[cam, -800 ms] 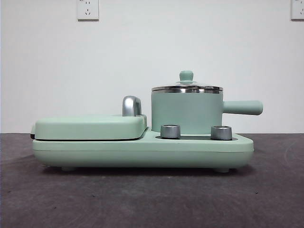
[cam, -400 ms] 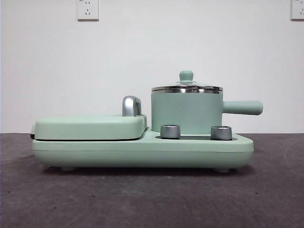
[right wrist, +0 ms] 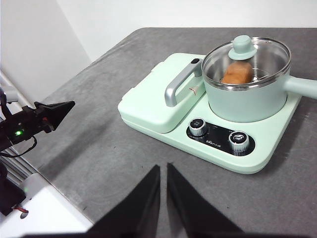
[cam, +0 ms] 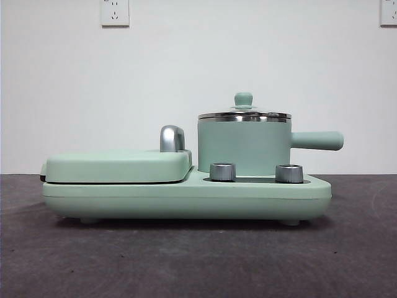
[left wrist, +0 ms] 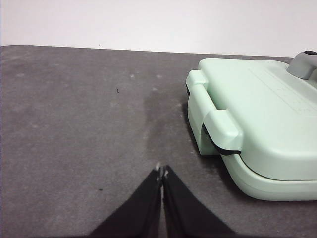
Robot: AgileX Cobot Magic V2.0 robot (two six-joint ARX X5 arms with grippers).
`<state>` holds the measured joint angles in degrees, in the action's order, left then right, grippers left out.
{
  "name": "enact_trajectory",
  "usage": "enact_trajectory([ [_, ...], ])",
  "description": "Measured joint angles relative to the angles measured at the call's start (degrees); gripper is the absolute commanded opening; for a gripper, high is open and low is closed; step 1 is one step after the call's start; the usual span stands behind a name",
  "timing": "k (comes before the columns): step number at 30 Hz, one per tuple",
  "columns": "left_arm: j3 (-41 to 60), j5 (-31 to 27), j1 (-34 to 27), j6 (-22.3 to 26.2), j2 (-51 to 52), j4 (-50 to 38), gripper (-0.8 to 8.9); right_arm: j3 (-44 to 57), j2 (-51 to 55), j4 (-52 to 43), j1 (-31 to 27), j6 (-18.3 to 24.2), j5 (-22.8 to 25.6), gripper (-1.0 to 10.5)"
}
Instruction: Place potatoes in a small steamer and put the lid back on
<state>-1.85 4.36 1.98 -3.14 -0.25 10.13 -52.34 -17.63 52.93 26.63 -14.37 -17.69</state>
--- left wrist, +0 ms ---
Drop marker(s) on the mint green breakfast maker base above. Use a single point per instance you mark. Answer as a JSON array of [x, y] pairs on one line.
[[272, 188]]

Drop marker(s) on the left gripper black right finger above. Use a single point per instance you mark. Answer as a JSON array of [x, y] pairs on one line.
[[185, 215]]

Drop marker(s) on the mint green hinged griddle cover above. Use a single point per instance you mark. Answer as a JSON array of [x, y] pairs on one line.
[[267, 111]]

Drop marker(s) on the grey felt table cloth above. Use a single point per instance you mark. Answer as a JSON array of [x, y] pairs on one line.
[[62, 124]]

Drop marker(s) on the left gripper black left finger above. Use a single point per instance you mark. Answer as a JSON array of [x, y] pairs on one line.
[[138, 213]]

